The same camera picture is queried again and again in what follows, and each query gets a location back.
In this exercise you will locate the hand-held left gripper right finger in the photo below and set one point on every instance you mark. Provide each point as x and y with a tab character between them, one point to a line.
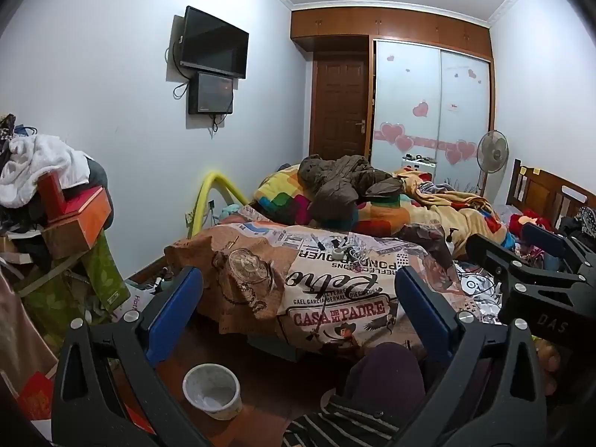
421	307

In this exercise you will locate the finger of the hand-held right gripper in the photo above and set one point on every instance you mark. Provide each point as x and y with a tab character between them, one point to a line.
542	237
493	256

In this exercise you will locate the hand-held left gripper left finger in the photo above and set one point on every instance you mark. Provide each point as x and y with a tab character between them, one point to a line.
174	312

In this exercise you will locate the white plastic cup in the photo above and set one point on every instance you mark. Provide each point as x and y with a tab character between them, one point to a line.
212	389

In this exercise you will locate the person's right hand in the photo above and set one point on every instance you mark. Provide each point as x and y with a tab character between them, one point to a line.
549	363

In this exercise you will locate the red plush toy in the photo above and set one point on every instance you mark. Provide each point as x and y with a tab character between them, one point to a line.
526	223

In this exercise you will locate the wooden bed headboard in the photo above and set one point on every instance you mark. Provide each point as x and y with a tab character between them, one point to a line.
535	191

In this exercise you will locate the yellow cartoon blanket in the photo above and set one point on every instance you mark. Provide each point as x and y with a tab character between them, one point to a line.
447	214

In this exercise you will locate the dark brown cloth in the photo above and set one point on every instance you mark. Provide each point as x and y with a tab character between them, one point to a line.
426	242

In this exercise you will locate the person's purple trouser leg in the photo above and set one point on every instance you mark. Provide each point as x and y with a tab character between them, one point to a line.
386	372

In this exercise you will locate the green leaf print bag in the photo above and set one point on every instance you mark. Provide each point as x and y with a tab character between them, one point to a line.
102	270

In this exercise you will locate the newspaper print blanket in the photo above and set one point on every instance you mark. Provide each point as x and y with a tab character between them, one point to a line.
326	288

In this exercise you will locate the standing fan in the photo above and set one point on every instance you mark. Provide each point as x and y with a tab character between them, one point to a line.
492	149

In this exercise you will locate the white bedside cabinet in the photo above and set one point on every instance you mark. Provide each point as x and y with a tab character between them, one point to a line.
419	165

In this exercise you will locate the yellow foam tube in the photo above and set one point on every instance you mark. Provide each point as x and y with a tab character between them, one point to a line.
205	195

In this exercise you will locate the orange brown box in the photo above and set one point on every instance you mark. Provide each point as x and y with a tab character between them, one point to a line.
74	237

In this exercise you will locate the striped dark garment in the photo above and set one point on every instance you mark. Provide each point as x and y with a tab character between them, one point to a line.
344	421

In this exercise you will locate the flat red box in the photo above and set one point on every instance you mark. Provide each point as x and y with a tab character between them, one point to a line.
84	202

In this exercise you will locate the brown padded jacket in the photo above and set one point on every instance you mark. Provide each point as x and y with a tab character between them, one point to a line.
335	181

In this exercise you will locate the colourful patchwork quilt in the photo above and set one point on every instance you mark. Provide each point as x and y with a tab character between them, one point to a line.
279	195

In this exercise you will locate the red paper bag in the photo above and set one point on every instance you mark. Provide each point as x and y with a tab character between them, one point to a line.
37	396

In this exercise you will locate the tall red box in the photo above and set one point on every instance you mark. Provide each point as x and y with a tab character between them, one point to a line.
50	193

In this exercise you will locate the wardrobe with heart stickers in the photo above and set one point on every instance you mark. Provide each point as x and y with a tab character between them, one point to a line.
414	79

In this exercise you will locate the white towel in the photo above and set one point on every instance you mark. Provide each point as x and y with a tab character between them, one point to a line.
42	158

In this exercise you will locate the brown wooden door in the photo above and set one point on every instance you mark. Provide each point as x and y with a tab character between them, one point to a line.
340	107

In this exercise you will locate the small wall monitor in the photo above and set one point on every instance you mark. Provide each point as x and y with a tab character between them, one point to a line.
210	93

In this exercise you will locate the wall mounted television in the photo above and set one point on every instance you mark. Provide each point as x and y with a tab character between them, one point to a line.
212	42

